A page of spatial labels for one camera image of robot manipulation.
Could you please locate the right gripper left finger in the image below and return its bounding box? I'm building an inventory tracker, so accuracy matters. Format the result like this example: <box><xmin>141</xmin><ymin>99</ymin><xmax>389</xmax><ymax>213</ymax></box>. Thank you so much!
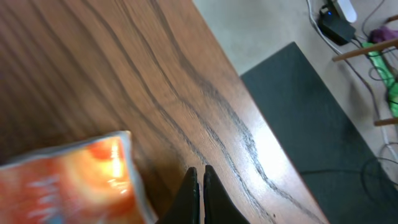
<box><xmin>157</xmin><ymin>167</ymin><xmax>200</xmax><ymax>224</ymax></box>

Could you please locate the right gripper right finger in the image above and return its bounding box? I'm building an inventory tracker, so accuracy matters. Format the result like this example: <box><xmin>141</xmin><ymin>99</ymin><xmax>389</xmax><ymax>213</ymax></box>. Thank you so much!
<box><xmin>203</xmin><ymin>165</ymin><xmax>249</xmax><ymax>224</ymax></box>

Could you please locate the orange snack packet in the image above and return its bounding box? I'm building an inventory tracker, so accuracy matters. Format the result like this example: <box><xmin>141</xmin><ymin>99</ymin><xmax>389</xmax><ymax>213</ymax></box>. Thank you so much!
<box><xmin>1</xmin><ymin>131</ymin><xmax>158</xmax><ymax>223</ymax></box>

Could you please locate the green cloth item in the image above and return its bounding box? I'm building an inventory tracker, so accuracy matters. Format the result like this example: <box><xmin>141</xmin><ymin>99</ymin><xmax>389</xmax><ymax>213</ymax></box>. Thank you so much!
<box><xmin>365</xmin><ymin>47</ymin><xmax>397</xmax><ymax>117</ymax></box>

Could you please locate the dark floor mat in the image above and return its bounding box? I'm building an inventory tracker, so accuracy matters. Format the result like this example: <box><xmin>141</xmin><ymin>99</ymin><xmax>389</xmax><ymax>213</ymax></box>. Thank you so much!
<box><xmin>242</xmin><ymin>43</ymin><xmax>397</xmax><ymax>223</ymax></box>

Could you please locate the black power adapter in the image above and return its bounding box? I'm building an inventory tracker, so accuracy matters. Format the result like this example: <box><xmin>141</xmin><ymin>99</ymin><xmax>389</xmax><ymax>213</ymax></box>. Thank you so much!
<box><xmin>317</xmin><ymin>11</ymin><xmax>356</xmax><ymax>46</ymax></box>

